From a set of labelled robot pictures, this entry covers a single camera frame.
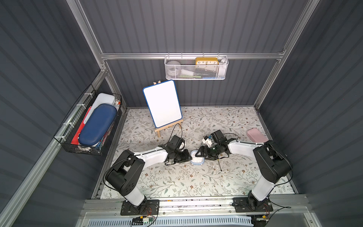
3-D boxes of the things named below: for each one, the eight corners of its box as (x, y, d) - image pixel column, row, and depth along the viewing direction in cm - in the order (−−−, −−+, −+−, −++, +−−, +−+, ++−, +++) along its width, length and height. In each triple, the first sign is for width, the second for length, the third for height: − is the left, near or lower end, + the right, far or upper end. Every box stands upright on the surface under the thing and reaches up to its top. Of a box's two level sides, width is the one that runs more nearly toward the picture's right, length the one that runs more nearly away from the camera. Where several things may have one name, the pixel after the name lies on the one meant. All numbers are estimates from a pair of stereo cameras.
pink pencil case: (256, 145, 99) (257, 144, 97) (245, 132, 107) (246, 130, 105) (266, 141, 101) (267, 139, 99) (254, 128, 109) (255, 126, 107)
